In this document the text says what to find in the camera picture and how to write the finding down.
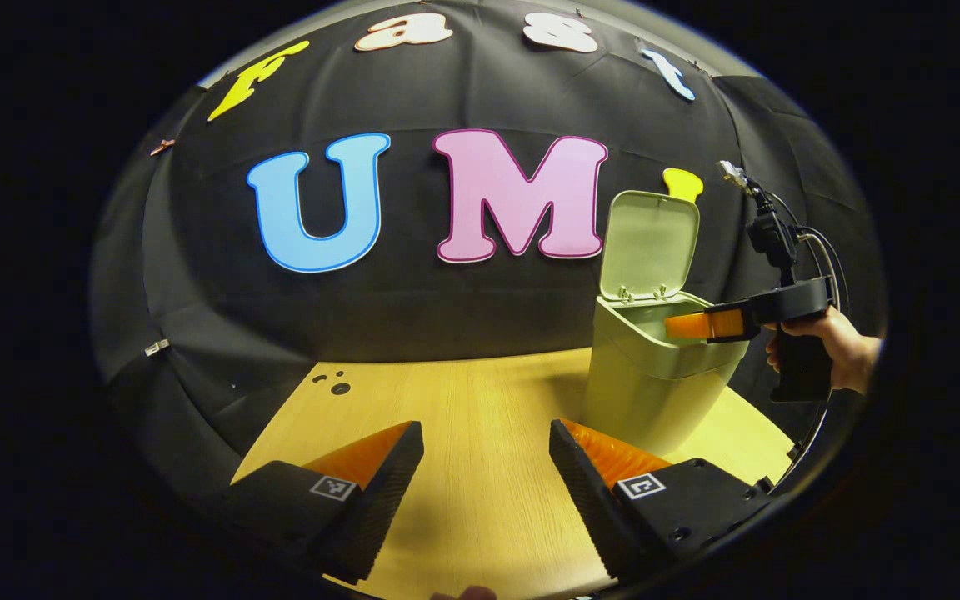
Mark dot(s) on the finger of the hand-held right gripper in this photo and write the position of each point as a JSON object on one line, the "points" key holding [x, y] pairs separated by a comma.
{"points": [[697, 325]]}

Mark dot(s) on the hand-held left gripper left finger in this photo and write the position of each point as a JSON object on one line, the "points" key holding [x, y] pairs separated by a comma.
{"points": [[380, 500]]}

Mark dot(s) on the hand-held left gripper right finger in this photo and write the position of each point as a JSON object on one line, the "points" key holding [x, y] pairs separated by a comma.
{"points": [[584, 500]]}

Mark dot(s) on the pale green desktop garbage bin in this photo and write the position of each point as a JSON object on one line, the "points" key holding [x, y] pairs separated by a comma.
{"points": [[647, 392]]}

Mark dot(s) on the wooden desktop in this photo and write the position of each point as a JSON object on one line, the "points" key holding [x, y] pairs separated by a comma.
{"points": [[480, 500]]}

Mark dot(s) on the black backdrop cloth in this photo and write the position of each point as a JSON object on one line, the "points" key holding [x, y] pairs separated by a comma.
{"points": [[413, 308]]}

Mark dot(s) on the white cloth clip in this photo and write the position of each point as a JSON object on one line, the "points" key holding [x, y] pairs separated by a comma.
{"points": [[157, 347]]}

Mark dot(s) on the copper cloth clip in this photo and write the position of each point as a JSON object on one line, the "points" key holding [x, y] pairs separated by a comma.
{"points": [[162, 147]]}

